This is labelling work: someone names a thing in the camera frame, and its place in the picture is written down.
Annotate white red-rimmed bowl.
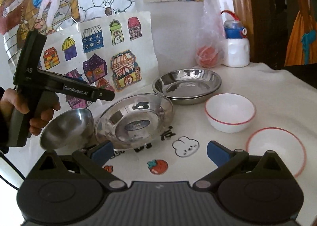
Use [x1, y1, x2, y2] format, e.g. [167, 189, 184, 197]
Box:
[204, 93, 256, 133]
[246, 127, 307, 177]

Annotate deep steel bowl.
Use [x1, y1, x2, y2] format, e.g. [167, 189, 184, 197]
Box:
[40, 108, 95, 150]

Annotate clear plastic bag red item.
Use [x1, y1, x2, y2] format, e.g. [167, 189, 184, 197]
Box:
[195, 0, 225, 68]

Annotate houses drawing paper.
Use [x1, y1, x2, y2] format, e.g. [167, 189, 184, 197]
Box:
[38, 12, 159, 101]

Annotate white printed table mat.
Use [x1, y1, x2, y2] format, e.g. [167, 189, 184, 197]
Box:
[103, 64, 316, 185]

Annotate white bottle blue red cap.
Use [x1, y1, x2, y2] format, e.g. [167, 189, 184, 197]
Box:
[221, 10, 250, 68]

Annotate shallow steel plate with sticker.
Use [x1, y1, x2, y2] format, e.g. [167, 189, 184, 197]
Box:
[95, 93, 174, 151]

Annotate person's left hand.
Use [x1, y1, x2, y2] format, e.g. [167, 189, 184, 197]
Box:
[0, 88, 61, 137]

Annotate orange dress figure painting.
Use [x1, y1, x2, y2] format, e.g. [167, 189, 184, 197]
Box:
[284, 0, 316, 67]

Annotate brown wooden door frame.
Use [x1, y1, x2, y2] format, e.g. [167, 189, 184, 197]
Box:
[233, 0, 256, 62]

